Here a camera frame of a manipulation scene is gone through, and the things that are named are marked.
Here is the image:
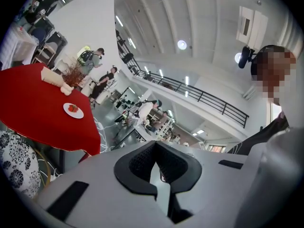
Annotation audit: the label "white ceiling air conditioner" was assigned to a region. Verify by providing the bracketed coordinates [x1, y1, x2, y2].
[236, 5, 269, 44]

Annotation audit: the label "green black backpack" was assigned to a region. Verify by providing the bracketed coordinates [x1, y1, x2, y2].
[77, 49, 92, 65]

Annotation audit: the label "dried red plant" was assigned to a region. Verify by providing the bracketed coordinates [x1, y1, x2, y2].
[61, 64, 86, 88]

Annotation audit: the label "black head camera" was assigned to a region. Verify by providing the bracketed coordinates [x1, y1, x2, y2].
[237, 45, 257, 69]

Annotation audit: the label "black white floral cushion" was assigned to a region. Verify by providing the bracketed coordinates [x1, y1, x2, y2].
[0, 130, 42, 199]

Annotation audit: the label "white shelf unit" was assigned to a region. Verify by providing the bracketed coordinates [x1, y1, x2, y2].
[155, 115, 181, 142]

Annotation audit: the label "white floor cables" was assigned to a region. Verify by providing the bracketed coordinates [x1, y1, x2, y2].
[93, 116, 124, 153]

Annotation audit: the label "person's dark top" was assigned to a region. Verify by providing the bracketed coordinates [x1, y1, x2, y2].
[227, 112, 291, 155]

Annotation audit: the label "red cloth table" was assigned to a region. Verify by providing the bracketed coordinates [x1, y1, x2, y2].
[0, 63, 102, 157]

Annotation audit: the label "beige tissue box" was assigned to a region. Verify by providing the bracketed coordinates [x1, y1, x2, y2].
[40, 66, 65, 87]

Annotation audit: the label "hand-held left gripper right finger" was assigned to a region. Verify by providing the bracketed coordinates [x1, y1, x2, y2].
[155, 141, 202, 195]

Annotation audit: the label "blue chair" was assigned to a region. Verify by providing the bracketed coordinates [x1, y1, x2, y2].
[30, 27, 48, 44]

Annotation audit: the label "wooden chair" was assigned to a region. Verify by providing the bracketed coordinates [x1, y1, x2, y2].
[31, 42, 59, 66]

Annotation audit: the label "black metal railing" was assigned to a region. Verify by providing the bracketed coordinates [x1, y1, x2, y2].
[115, 29, 250, 129]

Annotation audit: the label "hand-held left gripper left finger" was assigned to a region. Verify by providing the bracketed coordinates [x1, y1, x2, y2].
[114, 141, 159, 200]

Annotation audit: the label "small white vase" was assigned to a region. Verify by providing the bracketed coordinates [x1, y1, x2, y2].
[60, 83, 75, 96]

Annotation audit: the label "white cloth table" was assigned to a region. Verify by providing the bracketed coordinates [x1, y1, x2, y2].
[0, 27, 39, 70]

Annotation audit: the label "white plate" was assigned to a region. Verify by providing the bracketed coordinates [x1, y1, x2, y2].
[63, 103, 85, 119]

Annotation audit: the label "person's head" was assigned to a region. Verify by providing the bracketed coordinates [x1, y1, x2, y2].
[250, 45, 297, 107]

